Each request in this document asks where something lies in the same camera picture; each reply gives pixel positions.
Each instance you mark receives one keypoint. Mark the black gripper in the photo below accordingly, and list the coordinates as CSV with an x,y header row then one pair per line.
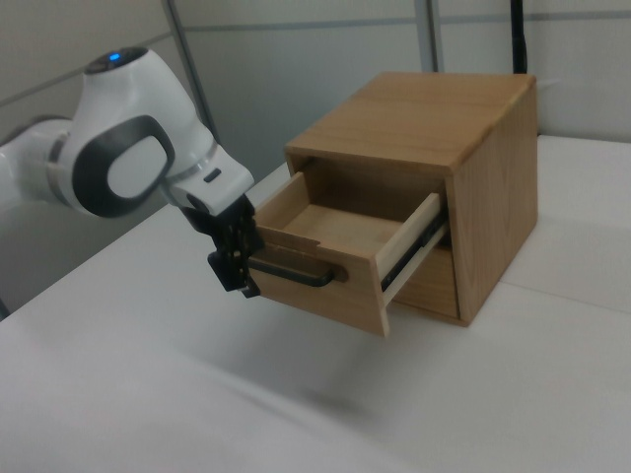
x,y
227,231

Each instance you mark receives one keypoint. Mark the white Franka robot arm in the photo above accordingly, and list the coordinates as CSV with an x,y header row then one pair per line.
x,y
128,93

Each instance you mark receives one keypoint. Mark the wooden drawer cabinet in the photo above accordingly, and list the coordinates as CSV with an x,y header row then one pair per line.
x,y
498,222

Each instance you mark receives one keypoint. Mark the black upright pole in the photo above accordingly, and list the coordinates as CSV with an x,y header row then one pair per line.
x,y
518,39

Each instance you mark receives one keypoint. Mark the grey metal partition post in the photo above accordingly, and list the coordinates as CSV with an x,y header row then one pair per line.
x,y
191,59
433,34

